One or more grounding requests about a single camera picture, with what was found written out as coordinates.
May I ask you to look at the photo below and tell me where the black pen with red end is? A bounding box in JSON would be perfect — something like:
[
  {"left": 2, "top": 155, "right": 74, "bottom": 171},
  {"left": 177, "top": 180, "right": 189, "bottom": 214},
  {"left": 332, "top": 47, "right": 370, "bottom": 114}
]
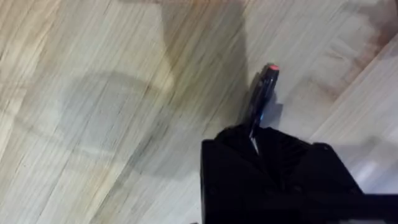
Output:
[{"left": 245, "top": 63, "right": 280, "bottom": 155}]

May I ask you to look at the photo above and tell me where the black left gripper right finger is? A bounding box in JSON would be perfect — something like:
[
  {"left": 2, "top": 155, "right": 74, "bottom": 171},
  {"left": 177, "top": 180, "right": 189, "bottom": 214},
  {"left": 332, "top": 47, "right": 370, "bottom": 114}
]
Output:
[{"left": 255, "top": 126, "right": 364, "bottom": 224}]

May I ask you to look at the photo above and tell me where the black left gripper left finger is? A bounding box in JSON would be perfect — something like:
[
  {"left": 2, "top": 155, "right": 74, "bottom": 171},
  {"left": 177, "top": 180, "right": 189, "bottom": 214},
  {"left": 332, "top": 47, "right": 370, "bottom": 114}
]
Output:
[{"left": 200, "top": 124, "right": 261, "bottom": 224}]

